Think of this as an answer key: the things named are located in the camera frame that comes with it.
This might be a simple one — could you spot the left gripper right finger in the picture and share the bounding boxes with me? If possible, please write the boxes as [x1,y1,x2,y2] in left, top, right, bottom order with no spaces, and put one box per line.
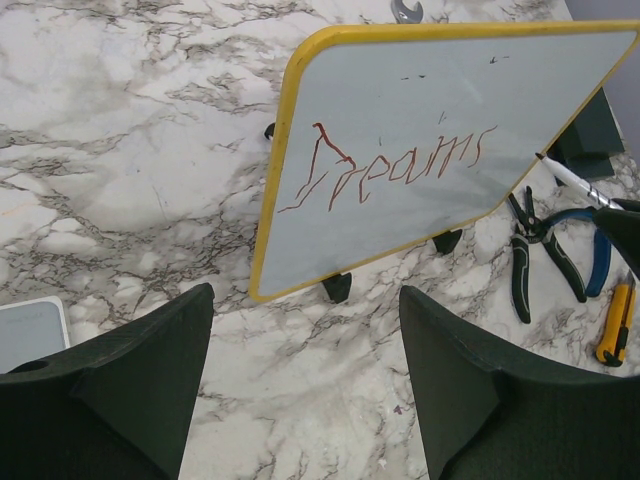
[399,286,639,479]

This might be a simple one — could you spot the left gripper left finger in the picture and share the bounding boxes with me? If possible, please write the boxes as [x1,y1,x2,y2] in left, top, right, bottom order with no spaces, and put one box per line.
[1,283,214,479]

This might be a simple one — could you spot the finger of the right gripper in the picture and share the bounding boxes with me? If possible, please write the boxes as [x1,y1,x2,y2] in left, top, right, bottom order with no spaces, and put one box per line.
[594,199,640,277]

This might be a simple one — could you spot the white whiteboard marker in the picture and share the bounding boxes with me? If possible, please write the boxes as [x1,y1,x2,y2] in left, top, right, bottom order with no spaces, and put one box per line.
[536,153,623,210]

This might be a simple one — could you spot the yellow framed whiteboard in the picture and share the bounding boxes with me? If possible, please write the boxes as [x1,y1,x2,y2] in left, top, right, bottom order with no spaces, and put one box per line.
[249,20,639,301]

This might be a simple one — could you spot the black rectangular box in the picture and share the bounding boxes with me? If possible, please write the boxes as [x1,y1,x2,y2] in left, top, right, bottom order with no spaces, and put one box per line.
[548,89,624,181]

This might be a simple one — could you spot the small white grey eraser pad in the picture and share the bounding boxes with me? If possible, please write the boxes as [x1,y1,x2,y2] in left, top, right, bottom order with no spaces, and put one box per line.
[0,296,70,374]

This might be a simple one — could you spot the yellow black utility knife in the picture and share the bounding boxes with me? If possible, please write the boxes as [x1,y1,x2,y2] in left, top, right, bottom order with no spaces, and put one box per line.
[595,271,636,368]

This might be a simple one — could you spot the silver wrench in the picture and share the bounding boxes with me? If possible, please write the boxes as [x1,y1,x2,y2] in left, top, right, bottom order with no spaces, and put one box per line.
[391,0,424,24]

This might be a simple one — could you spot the blue handled pliers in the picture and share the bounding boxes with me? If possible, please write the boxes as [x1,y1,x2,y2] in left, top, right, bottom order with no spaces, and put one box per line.
[542,207,612,303]

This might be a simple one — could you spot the black handled pliers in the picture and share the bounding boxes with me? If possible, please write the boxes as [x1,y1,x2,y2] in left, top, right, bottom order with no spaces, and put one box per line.
[507,186,587,324]

